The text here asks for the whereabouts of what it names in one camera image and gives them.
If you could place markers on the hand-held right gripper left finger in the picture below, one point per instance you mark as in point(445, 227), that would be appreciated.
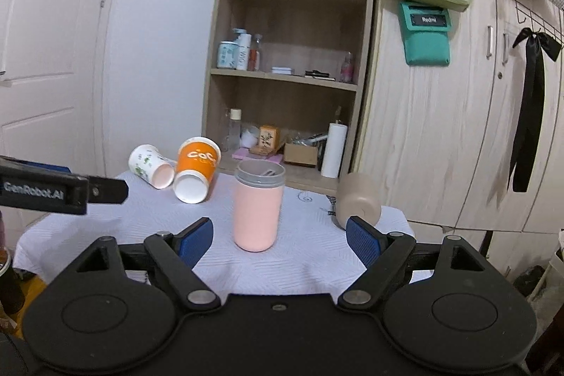
point(196, 243)

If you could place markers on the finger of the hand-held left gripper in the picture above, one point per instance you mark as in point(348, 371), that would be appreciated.
point(108, 191)

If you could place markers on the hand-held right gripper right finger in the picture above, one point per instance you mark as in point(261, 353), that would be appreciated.
point(363, 244)

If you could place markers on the beige cup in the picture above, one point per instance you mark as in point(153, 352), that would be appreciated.
point(357, 197)

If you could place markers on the white floral paper cup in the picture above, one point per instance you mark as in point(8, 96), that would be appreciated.
point(145, 162)

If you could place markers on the orange paper cup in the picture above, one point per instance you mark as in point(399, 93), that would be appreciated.
point(198, 162)

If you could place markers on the pink cup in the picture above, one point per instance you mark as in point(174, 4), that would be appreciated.
point(258, 217)

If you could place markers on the white patterned tablecloth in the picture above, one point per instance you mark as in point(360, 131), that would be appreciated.
point(304, 239)

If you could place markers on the white paper towel roll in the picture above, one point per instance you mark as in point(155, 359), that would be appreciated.
point(333, 151)

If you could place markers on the cardboard box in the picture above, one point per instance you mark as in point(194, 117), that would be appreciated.
point(299, 155)

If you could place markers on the pink flat box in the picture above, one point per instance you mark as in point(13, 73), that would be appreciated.
point(264, 158)

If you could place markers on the clear bottle with beige cap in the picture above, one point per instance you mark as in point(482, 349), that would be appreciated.
point(231, 133)

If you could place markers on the small wooden box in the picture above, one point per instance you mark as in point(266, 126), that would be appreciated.
point(268, 138)

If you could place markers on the light wood wardrobe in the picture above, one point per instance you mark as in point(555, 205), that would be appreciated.
point(423, 129)

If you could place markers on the white panelled door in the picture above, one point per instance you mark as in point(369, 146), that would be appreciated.
point(53, 50)

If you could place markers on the dark bag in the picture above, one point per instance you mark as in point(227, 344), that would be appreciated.
point(528, 281)

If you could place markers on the pink bottle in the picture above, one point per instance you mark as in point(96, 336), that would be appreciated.
point(347, 70)

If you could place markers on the black flat item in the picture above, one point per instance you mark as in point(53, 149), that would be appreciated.
point(319, 74)

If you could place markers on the teal and white jar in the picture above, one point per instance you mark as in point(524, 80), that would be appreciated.
point(227, 55)

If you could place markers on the white flat box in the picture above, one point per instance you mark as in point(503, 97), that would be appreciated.
point(282, 70)

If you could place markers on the white pump bottle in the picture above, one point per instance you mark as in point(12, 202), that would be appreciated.
point(242, 52)

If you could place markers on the red bottle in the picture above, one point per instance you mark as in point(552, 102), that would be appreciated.
point(254, 56)

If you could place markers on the teal fabric pouch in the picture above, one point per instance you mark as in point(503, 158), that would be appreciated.
point(425, 43)

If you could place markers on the black ribbon bow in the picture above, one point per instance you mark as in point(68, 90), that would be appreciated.
point(528, 103)

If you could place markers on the wooden shelf unit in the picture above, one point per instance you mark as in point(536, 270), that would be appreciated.
point(291, 28)

